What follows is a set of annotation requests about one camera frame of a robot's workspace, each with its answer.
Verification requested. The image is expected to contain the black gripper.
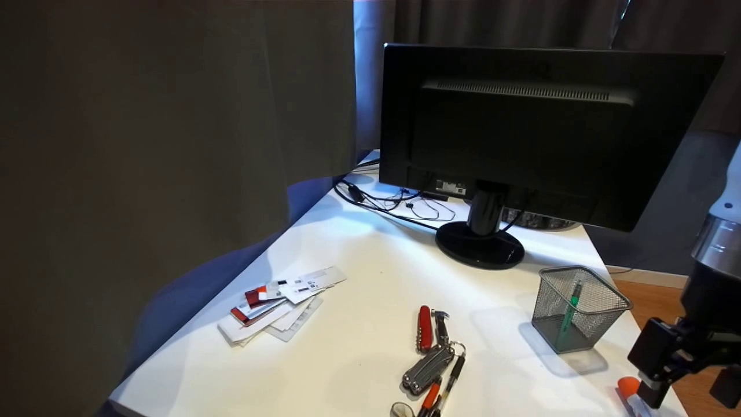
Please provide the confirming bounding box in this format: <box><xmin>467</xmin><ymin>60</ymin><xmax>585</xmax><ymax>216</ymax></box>
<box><xmin>624</xmin><ymin>264</ymin><xmax>741</xmax><ymax>409</ymax></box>

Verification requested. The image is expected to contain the glue stick with orange cap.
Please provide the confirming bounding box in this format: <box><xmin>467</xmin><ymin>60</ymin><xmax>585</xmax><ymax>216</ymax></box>
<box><xmin>614</xmin><ymin>372</ymin><xmax>658</xmax><ymax>417</ymax></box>

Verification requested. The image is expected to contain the black mesh pen cup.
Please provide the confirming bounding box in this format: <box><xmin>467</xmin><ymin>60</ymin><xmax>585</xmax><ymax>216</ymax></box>
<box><xmin>531</xmin><ymin>264</ymin><xmax>631</xmax><ymax>356</ymax></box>

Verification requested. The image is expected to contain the green pen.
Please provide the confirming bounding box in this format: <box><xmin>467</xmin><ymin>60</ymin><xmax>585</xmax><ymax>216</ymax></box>
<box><xmin>558</xmin><ymin>280</ymin><xmax>585</xmax><ymax>343</ymax></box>

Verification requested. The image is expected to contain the black pen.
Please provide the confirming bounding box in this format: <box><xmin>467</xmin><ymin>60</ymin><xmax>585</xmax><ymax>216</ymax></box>
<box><xmin>447</xmin><ymin>350</ymin><xmax>467</xmax><ymax>397</ymax></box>

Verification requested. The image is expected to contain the grey metal clip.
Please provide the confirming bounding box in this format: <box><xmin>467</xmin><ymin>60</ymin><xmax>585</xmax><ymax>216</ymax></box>
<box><xmin>431</xmin><ymin>309</ymin><xmax>453</xmax><ymax>347</ymax></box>

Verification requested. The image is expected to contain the red pocket knife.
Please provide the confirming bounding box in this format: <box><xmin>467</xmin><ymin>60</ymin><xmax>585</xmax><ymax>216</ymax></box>
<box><xmin>416</xmin><ymin>303</ymin><xmax>436</xmax><ymax>354</ymax></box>

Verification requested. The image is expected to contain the black monitor on round stand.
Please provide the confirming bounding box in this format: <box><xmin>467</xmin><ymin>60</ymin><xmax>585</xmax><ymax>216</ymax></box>
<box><xmin>377</xmin><ymin>41</ymin><xmax>727</xmax><ymax>272</ymax></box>

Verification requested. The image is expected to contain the white card with black marks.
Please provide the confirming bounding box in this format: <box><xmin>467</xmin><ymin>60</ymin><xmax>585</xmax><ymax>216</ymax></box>
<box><xmin>272</xmin><ymin>264</ymin><xmax>346</xmax><ymax>305</ymax></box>

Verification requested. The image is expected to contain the translucent card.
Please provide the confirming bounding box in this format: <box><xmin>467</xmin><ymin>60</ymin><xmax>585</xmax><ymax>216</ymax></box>
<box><xmin>263</xmin><ymin>297</ymin><xmax>324</xmax><ymax>346</ymax></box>

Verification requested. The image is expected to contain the red and white card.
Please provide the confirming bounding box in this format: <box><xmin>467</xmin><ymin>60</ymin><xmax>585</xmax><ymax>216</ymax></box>
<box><xmin>230</xmin><ymin>297</ymin><xmax>286</xmax><ymax>324</ymax></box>
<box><xmin>243</xmin><ymin>283</ymin><xmax>284</xmax><ymax>310</ymax></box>

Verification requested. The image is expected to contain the orange handled tool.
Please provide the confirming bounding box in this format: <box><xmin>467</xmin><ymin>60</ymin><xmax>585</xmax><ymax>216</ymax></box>
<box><xmin>414</xmin><ymin>378</ymin><xmax>444</xmax><ymax>417</ymax></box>

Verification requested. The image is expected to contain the black monitor cable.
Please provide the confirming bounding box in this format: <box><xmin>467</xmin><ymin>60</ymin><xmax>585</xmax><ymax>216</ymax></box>
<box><xmin>331</xmin><ymin>169</ymin><xmax>472</xmax><ymax>232</ymax></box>

